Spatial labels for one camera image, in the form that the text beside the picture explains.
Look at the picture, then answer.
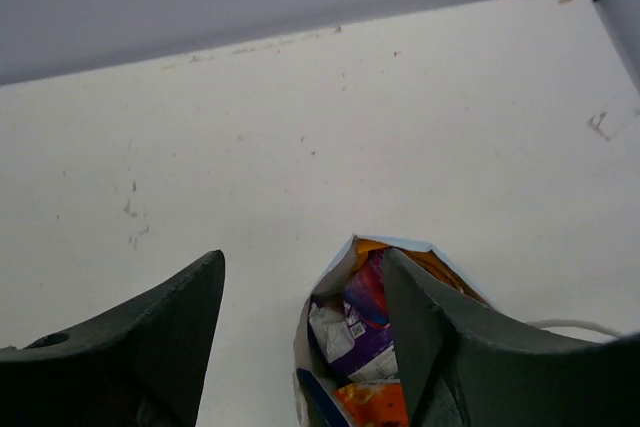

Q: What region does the blue Burts chips bag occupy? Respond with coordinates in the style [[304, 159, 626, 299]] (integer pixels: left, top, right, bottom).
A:
[[294, 369, 350, 427]]

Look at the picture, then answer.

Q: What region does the yellow Kettle chips bag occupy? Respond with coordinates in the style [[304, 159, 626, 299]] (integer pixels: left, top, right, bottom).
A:
[[351, 236, 491, 307]]

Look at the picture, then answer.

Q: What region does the light blue paper bag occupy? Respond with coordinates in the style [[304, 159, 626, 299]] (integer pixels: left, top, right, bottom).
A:
[[291, 233, 625, 427]]

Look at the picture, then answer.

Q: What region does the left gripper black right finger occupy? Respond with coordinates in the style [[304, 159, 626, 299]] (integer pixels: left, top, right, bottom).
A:
[[383, 249, 639, 426]]

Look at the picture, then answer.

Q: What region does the purple snack packet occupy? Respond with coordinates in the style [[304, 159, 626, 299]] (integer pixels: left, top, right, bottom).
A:
[[308, 249, 398, 383]]

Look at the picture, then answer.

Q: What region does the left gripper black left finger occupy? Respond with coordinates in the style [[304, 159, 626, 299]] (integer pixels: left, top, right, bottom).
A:
[[1, 251, 225, 426]]

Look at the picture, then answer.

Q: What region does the orange snack packet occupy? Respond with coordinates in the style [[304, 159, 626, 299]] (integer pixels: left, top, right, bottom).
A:
[[333, 380, 409, 427]]

